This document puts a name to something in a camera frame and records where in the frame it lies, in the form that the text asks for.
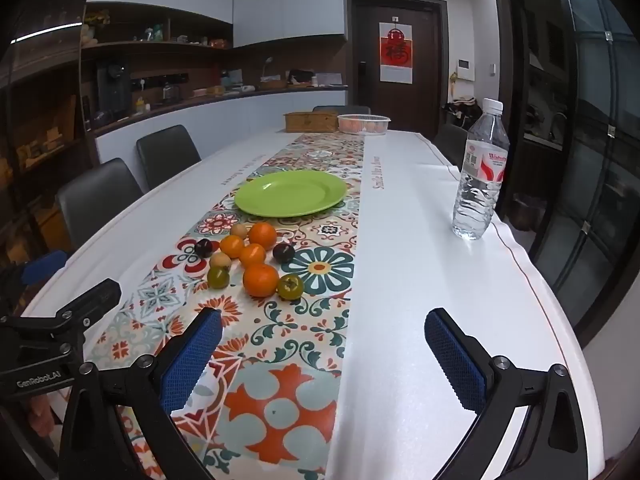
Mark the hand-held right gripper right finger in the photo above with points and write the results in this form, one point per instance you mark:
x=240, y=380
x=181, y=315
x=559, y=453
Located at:
x=456, y=360

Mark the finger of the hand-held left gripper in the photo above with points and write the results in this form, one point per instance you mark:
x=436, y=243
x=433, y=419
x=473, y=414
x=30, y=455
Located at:
x=87, y=305
x=44, y=266

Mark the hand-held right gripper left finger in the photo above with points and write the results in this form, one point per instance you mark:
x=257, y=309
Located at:
x=192, y=360

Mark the green persimmon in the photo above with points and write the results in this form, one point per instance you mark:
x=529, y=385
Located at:
x=218, y=277
x=290, y=287

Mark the small beige fruit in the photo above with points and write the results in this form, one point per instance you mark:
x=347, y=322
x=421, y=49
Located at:
x=220, y=261
x=239, y=230

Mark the large orange mandarin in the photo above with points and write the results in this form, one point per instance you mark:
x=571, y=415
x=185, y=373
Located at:
x=260, y=280

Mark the dark purple plum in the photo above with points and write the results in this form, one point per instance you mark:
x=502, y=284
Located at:
x=203, y=248
x=283, y=253

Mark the green plate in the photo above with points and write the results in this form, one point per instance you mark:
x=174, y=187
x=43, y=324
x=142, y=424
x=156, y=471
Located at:
x=290, y=194

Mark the person's left hand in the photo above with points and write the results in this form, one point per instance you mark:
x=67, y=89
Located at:
x=41, y=416

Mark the grey dining chair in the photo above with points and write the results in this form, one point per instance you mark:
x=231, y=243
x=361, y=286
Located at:
x=450, y=144
x=97, y=200
x=167, y=155
x=341, y=109

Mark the floral patterned white tablecloth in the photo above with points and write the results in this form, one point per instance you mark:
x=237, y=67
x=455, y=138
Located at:
x=400, y=260

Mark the dark wooden shelf cabinet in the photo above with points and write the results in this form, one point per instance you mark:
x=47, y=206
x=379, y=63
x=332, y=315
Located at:
x=40, y=135

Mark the brown bin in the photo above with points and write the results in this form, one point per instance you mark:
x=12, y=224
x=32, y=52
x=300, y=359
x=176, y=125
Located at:
x=529, y=211

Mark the clear plastic water bottle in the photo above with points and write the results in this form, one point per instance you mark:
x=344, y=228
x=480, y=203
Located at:
x=477, y=195

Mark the small yellow bottle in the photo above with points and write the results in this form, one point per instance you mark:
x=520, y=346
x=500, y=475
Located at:
x=139, y=105

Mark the black water dispenser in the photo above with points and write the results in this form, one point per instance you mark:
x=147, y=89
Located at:
x=113, y=90

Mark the glass kettle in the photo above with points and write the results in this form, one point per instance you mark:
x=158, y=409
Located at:
x=170, y=92

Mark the white base cabinet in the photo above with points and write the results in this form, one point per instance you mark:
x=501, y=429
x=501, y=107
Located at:
x=240, y=115

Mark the pile of bags and clothes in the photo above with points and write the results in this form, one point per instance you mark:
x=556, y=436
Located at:
x=462, y=112

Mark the white plastic basket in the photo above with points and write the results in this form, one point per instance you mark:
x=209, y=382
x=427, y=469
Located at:
x=363, y=125

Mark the glass sliding door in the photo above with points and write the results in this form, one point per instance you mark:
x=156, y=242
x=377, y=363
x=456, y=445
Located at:
x=590, y=135

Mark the woven wicker box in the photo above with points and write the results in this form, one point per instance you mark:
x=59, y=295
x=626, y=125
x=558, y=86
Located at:
x=310, y=122

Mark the wicker basket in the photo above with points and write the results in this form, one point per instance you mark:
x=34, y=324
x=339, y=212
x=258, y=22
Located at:
x=273, y=83

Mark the desk lamp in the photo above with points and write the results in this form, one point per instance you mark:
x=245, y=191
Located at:
x=267, y=66

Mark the dark brown door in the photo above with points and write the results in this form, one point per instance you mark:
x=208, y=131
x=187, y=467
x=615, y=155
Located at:
x=425, y=60

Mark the black bag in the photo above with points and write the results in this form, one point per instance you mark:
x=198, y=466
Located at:
x=300, y=76

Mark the white upper cabinet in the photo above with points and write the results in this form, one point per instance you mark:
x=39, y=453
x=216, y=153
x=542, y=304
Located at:
x=280, y=5

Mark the wooden wall shelf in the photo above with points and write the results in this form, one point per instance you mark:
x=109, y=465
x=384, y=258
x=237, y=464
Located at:
x=150, y=45

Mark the white wall intercom panel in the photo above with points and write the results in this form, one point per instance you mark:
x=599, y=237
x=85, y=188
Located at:
x=465, y=70

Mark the red wall poster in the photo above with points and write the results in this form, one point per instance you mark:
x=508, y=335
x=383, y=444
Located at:
x=396, y=52

